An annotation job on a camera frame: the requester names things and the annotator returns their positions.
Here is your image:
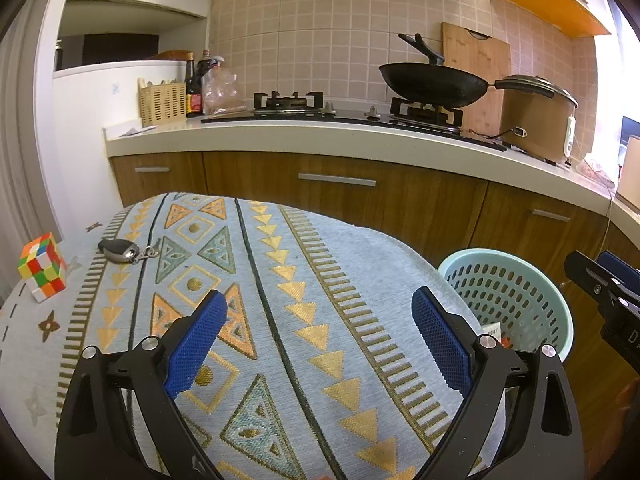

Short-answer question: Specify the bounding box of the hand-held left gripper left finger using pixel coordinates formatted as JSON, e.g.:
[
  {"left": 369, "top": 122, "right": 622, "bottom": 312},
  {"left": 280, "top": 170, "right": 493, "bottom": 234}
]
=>
[{"left": 54, "top": 289, "right": 229, "bottom": 480}]

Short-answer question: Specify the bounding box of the beige wicker utensil holder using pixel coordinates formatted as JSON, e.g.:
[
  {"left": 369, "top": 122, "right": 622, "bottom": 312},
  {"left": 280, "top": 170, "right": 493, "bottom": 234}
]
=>
[{"left": 138, "top": 78, "right": 189, "bottom": 128}]

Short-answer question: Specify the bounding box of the wooden cutting board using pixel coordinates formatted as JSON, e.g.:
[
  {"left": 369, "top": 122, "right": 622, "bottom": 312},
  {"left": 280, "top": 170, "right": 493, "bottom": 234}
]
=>
[{"left": 441, "top": 21, "right": 512, "bottom": 137}]

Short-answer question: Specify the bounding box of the wooden kitchen counter cabinet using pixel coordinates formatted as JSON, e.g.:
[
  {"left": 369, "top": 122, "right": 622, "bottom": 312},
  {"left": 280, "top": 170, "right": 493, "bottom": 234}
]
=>
[{"left": 104, "top": 121, "right": 640, "bottom": 362}]

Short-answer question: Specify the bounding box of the white paper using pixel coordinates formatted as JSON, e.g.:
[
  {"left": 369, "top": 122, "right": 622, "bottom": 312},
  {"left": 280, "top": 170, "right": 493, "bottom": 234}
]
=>
[{"left": 117, "top": 124, "right": 159, "bottom": 139}]

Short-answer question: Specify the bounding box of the beige container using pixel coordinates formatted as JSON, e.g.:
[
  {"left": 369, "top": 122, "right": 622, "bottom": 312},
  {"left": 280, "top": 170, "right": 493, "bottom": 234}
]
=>
[{"left": 618, "top": 136, "right": 640, "bottom": 202}]

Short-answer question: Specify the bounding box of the pinkish plastic bag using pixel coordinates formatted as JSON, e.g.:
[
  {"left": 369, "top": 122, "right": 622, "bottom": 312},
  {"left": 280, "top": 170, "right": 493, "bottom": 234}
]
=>
[{"left": 579, "top": 157, "right": 617, "bottom": 184}]

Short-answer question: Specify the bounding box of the patterned light blue tablecloth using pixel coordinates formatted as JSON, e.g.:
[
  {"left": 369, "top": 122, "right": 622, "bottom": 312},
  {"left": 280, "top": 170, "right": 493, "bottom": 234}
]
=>
[{"left": 0, "top": 191, "right": 507, "bottom": 480}]

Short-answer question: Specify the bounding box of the clear plastic bag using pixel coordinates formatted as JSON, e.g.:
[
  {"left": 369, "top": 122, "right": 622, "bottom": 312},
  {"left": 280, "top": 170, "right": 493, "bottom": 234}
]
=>
[{"left": 202, "top": 59, "right": 247, "bottom": 116}]

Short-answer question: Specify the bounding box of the black gas stove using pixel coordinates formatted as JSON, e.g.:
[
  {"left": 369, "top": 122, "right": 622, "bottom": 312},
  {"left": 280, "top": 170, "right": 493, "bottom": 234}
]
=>
[{"left": 201, "top": 91, "right": 509, "bottom": 151}]

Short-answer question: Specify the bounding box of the light green plastic basket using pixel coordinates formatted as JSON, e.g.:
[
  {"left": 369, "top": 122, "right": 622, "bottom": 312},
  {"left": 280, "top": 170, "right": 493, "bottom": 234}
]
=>
[{"left": 438, "top": 248, "right": 574, "bottom": 387}]

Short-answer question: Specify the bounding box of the rice cooker power cable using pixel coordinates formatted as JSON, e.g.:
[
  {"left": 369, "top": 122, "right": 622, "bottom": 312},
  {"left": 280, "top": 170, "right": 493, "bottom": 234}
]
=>
[{"left": 469, "top": 126, "right": 531, "bottom": 143}]

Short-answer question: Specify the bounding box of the black car key fob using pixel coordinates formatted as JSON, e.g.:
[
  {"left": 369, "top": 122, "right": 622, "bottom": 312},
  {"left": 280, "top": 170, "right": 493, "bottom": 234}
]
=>
[{"left": 97, "top": 238, "right": 162, "bottom": 265}]

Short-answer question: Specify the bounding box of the colourful puzzle cube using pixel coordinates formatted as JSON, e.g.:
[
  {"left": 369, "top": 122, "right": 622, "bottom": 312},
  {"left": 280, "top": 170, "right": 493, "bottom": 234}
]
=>
[{"left": 17, "top": 232, "right": 69, "bottom": 304}]

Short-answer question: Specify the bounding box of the brown rice cooker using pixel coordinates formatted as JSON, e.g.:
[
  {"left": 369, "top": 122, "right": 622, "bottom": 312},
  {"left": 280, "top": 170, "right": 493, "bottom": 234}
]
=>
[{"left": 499, "top": 74, "right": 580, "bottom": 165}]

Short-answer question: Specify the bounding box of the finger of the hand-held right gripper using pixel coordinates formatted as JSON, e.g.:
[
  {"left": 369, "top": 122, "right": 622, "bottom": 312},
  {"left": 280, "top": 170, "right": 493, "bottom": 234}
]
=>
[
  {"left": 597, "top": 251, "right": 640, "bottom": 307},
  {"left": 564, "top": 251, "right": 640, "bottom": 377}
]

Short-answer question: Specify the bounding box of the black wok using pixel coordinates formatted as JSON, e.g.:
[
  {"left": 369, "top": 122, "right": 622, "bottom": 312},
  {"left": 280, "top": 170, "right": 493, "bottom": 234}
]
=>
[{"left": 378, "top": 33, "right": 497, "bottom": 110}]

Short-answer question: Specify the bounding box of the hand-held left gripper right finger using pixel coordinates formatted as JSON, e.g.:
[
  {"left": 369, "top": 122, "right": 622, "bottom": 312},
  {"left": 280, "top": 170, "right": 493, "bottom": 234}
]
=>
[{"left": 411, "top": 286, "right": 586, "bottom": 480}]

